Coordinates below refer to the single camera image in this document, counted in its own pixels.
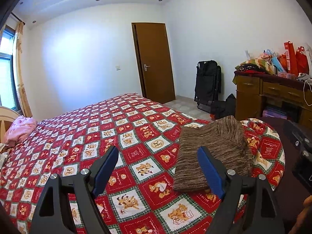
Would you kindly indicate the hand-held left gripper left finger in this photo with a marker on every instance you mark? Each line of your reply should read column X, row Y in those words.
column 106, row 170

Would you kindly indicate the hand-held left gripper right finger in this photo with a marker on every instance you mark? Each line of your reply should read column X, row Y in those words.
column 212, row 173

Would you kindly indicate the brown knitted sweater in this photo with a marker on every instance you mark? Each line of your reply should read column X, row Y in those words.
column 209, row 136

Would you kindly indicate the person's right forearm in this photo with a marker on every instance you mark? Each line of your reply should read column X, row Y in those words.
column 303, row 217

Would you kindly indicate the pile of folded clothes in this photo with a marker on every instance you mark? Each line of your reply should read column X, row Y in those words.
column 248, row 67

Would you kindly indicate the dark maroon cloth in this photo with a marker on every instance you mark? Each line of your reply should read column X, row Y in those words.
column 287, row 165

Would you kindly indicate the purple box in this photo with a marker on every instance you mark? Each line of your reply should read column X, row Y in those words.
column 274, row 113

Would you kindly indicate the red printed blanket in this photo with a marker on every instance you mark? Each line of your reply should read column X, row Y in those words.
column 121, row 126

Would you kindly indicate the pink box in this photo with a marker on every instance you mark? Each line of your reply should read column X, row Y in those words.
column 286, row 75

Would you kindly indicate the black bag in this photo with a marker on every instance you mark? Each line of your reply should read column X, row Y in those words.
column 224, row 108

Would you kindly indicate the wooden dresser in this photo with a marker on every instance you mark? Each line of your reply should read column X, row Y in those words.
column 248, row 97

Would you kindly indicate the red shopping bag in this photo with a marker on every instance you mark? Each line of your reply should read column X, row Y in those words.
column 302, row 61

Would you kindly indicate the light blue paper bag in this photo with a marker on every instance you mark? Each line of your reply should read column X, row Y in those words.
column 275, row 63

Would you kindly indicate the tall red gift bag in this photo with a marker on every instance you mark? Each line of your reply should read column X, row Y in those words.
column 290, row 58

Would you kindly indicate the white paper bag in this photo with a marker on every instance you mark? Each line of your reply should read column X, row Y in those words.
column 309, row 56

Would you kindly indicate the black folding chair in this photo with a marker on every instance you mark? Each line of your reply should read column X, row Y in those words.
column 207, row 82

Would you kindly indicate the pink pillow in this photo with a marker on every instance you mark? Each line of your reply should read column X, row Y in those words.
column 19, row 129

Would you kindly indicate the white patterned cloth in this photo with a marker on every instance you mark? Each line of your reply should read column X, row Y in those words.
column 3, row 156

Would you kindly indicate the cream wooden headboard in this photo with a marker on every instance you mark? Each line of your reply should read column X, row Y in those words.
column 7, row 117

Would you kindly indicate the brown wooden door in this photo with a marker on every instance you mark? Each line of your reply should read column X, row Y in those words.
column 153, row 61

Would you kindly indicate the yellow patterned curtain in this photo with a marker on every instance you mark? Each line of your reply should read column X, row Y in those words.
column 22, row 78

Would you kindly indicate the window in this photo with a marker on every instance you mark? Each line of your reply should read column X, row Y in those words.
column 6, row 78

